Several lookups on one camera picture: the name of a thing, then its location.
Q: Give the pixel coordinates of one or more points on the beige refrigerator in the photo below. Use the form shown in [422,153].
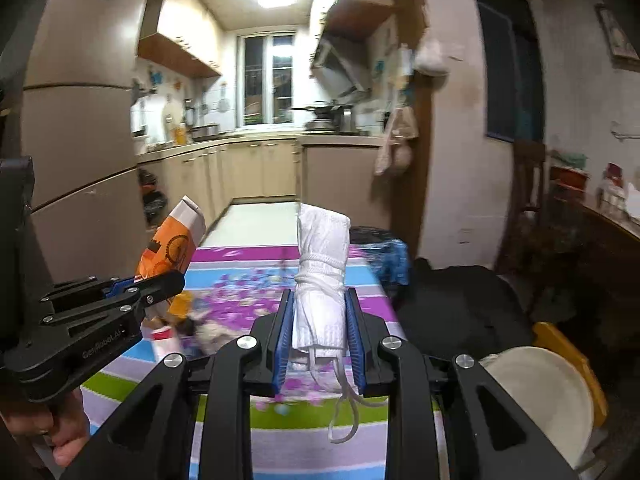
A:
[85,135]

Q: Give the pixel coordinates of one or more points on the person's left hand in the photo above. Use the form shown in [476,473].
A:
[67,425]

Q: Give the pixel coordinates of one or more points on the upper cabinet above range hood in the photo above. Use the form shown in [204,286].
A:
[350,5]

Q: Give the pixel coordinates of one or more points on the yellow wooden chair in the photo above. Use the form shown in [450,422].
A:
[575,355]

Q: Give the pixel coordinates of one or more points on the beige lower kitchen cabinets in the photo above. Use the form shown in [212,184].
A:
[250,170]

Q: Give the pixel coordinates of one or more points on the silver foil wrapper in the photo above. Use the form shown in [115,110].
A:
[212,332]

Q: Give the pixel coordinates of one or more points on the beige hanging cloth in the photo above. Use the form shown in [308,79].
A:
[395,140]

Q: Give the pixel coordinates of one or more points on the dark room window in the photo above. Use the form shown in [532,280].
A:
[512,75]

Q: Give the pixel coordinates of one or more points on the white face mask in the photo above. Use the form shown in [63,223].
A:
[320,270]

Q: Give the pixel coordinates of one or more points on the orange patterned carton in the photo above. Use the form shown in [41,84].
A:
[172,240]

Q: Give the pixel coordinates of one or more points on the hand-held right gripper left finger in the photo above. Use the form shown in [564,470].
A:
[282,345]

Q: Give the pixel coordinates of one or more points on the dark wooden chair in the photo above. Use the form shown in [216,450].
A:
[530,200]

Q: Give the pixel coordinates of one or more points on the framed wall picture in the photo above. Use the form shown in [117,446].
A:
[620,32]

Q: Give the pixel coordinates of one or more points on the steel range hood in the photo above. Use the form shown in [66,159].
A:
[340,70]

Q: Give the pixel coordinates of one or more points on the steel kettle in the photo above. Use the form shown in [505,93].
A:
[347,117]

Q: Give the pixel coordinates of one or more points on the dark wooden table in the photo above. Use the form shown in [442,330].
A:
[600,250]

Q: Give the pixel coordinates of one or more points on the white wall socket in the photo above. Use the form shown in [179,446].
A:
[466,236]

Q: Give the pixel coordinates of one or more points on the blue plastic bag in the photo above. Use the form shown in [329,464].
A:
[387,255]

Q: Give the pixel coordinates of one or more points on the red lidded jar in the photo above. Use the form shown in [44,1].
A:
[611,180]

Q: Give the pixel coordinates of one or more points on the kitchen window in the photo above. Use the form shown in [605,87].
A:
[265,80]

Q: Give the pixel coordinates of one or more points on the steel cooking pot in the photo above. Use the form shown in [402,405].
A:
[205,131]

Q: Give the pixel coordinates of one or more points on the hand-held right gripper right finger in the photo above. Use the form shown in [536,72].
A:
[356,345]

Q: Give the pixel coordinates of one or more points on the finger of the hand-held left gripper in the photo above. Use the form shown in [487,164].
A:
[160,287]
[122,286]

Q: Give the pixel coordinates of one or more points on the black frying pan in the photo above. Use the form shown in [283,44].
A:
[315,107]

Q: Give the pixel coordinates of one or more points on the white hanging plastic bag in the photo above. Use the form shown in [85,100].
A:
[431,57]

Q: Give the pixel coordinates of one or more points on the wooden upper kitchen cabinet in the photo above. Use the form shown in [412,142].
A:
[175,35]

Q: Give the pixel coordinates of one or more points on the white plastic bucket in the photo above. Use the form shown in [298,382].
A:
[545,395]

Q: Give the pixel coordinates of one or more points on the black cloth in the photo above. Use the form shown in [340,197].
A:
[465,305]

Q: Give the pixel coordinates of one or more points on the striped floral table cloth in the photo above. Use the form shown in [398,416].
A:
[240,280]

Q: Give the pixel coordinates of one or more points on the black bags beside refrigerator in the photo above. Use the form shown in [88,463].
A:
[152,200]

